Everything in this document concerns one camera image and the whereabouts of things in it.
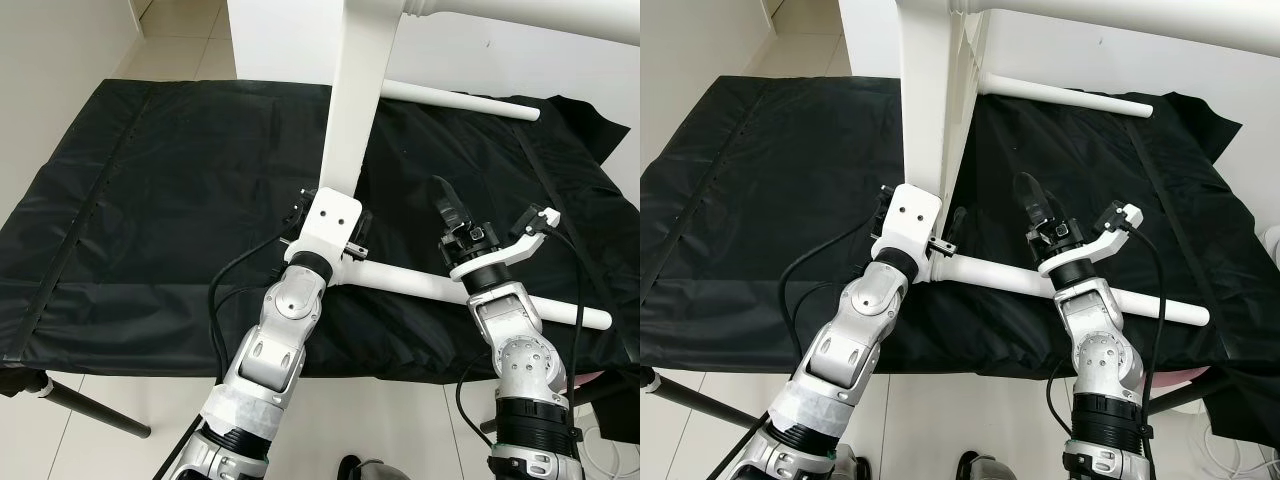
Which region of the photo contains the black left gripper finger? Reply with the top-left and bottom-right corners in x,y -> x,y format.
935,205 -> 969,257
346,206 -> 374,257

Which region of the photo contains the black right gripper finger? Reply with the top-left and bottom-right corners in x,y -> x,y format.
430,175 -> 471,237
1014,171 -> 1056,233

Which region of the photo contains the white plastic table leg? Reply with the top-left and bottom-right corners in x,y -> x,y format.
928,252 -> 1211,329
325,258 -> 613,333
950,0 -> 1280,53
978,70 -> 1155,119
400,0 -> 641,47
378,78 -> 542,123

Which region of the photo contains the black cloth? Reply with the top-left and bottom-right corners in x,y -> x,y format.
0,78 -> 641,446
640,75 -> 1280,451

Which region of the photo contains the black metal table leg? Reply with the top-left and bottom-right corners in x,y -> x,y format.
1145,378 -> 1241,416
0,370 -> 151,439
640,368 -> 771,433
570,378 -> 641,407

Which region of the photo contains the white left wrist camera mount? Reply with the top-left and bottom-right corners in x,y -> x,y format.
870,183 -> 944,263
283,190 -> 363,263

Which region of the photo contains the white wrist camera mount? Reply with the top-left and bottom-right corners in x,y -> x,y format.
448,205 -> 561,283
870,183 -> 944,263
1037,203 -> 1145,279
283,190 -> 363,263

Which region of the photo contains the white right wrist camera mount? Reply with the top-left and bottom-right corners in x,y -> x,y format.
1037,203 -> 1145,279
448,205 -> 561,283

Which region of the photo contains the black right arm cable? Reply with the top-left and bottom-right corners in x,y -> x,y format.
1045,225 -> 1169,431
455,225 -> 586,441

